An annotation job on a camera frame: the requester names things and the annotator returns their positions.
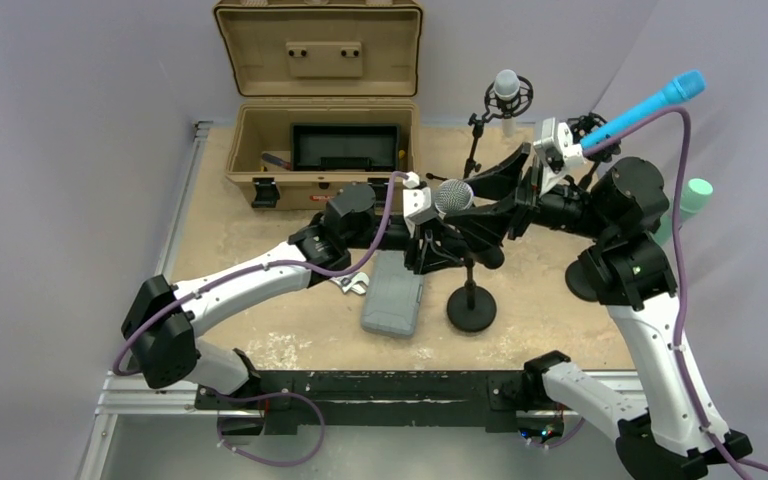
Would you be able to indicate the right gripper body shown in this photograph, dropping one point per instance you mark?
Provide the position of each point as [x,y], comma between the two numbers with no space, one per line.
[567,208]

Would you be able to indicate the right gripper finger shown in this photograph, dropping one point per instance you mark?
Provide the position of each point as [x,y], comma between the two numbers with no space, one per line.
[499,181]
[487,227]

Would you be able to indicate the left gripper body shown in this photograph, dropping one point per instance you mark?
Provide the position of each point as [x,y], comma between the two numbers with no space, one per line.
[414,257]

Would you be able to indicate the black microphone silver grille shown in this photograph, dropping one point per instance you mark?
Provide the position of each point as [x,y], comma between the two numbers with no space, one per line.
[454,195]

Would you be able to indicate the black round-base clip stand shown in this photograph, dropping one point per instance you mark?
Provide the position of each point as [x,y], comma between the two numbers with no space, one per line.
[471,308]

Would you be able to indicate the white microphone grey grille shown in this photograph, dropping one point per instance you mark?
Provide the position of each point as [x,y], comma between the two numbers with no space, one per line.
[506,89]

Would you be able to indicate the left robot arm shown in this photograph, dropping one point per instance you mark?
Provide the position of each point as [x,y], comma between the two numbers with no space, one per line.
[166,321]

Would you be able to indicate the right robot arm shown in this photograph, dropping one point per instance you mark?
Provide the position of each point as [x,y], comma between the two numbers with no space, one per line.
[675,431]

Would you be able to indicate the black stand holding green microphone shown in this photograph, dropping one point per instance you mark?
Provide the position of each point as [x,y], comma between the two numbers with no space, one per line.
[577,283]

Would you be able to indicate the mint green microphone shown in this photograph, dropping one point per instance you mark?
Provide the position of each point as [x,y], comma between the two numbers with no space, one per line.
[695,195]

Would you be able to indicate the blue microphone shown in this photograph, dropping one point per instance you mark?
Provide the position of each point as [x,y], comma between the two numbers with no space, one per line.
[679,90]

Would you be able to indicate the grey plastic case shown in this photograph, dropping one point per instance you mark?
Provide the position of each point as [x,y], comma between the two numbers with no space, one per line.
[393,297]

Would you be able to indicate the black tray in toolbox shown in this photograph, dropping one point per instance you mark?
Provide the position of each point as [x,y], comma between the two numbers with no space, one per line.
[355,147]

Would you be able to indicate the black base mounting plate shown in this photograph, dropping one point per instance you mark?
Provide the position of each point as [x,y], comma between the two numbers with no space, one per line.
[494,400]

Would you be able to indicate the screwdriver in toolbox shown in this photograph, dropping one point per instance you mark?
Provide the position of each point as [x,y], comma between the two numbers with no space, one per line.
[273,160]

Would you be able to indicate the tan open toolbox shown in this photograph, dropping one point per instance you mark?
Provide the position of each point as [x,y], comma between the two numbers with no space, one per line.
[335,62]

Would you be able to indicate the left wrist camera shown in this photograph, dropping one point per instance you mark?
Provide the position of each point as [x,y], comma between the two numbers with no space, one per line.
[417,202]

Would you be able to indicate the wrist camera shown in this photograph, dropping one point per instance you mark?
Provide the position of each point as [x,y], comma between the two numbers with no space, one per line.
[417,202]
[556,152]

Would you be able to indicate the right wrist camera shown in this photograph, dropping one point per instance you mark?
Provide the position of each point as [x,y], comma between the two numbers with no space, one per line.
[556,152]

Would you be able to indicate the black tripod shock-mount stand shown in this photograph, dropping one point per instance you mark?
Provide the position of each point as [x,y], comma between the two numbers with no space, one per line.
[479,122]

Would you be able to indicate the red handled adjustable wrench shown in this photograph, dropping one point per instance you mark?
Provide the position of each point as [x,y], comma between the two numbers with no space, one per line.
[357,283]

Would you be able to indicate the aluminium table frame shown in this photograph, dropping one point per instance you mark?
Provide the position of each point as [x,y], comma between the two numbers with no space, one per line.
[161,435]

